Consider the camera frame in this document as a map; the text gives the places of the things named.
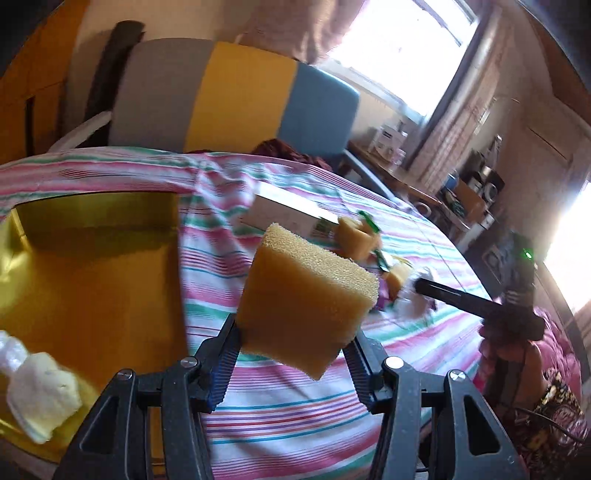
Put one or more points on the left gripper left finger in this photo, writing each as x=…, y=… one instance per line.
x=113, y=441

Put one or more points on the tricolour armchair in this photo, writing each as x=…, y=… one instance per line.
x=186, y=95

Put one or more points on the pink curtain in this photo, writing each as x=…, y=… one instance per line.
x=305, y=30

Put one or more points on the wooden side table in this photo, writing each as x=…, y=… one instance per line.
x=402, y=184

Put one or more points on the white plastic-wrapped bundle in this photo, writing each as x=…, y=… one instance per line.
x=410, y=305
x=40, y=394

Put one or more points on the yellow green snack packet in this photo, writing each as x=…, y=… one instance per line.
x=385, y=261

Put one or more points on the yellow sponge block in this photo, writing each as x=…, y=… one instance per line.
x=396, y=277
x=301, y=303
x=353, y=242

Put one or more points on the person's right hand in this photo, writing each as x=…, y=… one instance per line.
x=532, y=384

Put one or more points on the white carton box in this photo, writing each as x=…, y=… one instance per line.
x=301, y=216

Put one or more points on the wooden wardrobe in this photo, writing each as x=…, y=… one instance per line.
x=37, y=45

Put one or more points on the gold tin box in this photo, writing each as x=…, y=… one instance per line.
x=93, y=280

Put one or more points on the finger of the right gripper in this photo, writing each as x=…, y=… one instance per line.
x=459, y=299

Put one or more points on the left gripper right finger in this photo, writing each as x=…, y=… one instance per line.
x=438, y=425

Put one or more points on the black rolled mat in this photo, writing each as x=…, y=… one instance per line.
x=123, y=38

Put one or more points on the striped bedsheet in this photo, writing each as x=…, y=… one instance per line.
x=274, y=422

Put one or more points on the white box on table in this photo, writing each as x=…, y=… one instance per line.
x=387, y=142

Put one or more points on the dark red cloth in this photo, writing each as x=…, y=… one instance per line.
x=275, y=148

